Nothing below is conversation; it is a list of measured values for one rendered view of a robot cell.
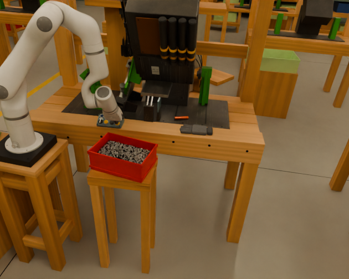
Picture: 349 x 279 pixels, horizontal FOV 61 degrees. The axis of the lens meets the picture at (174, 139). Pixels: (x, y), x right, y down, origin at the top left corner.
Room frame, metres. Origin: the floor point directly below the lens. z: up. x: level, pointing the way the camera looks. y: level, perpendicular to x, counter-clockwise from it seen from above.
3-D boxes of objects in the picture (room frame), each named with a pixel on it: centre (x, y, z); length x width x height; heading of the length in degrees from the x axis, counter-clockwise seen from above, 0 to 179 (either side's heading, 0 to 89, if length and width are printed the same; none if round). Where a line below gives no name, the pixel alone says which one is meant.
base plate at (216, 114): (1.86, 0.19, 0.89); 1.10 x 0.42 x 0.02; 85
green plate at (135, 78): (1.80, 0.27, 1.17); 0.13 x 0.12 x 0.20; 85
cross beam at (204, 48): (2.23, 0.16, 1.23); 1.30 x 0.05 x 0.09; 85
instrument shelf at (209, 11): (2.12, 0.17, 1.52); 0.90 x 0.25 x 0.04; 85
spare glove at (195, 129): (1.56, -0.13, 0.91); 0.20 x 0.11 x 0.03; 86
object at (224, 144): (1.58, 0.21, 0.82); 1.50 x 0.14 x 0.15; 85
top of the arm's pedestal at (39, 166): (1.32, 0.82, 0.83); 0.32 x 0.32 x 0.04; 79
